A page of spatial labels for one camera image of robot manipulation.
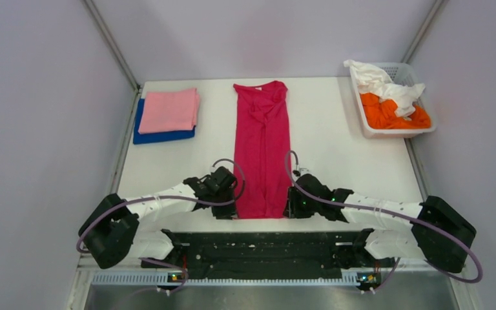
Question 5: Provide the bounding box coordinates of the magenta t shirt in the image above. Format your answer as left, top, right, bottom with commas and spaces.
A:
233, 81, 291, 219

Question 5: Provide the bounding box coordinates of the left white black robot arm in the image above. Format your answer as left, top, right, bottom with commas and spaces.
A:
76, 167, 244, 269

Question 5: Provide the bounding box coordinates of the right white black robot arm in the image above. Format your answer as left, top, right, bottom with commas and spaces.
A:
285, 174, 477, 274

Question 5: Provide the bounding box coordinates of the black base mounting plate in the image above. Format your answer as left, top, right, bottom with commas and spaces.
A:
163, 229, 394, 280

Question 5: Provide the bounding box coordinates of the folded pink t shirt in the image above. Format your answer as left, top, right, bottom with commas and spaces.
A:
138, 88, 200, 134

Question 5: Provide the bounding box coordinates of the folded blue t shirt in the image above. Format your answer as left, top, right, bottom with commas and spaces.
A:
132, 98, 196, 145

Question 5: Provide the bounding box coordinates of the crumpled orange t shirt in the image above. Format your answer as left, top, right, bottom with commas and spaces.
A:
360, 93, 432, 130

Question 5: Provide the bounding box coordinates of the crumpled white t shirt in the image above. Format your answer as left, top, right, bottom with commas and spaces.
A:
344, 59, 426, 117

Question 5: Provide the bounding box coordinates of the white plastic basket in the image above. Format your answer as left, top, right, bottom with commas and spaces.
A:
344, 59, 437, 139

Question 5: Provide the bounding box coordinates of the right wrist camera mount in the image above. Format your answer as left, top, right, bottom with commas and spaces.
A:
293, 167, 311, 178

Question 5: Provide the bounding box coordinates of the aluminium frame rail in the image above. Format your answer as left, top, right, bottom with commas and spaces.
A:
76, 242, 467, 287

